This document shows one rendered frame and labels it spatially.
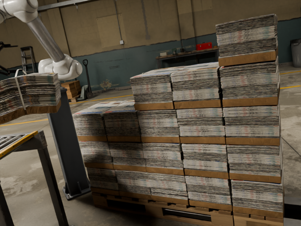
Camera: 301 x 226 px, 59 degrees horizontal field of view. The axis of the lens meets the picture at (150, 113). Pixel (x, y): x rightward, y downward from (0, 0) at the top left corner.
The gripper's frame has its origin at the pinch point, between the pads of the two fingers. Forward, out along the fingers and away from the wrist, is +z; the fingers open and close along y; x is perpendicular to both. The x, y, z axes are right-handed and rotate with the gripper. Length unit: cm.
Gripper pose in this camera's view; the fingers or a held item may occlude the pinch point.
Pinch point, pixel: (18, 58)
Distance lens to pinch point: 182.0
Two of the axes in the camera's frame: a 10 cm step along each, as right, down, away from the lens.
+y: 0.9, 9.7, 2.5
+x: 2.6, 2.2, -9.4
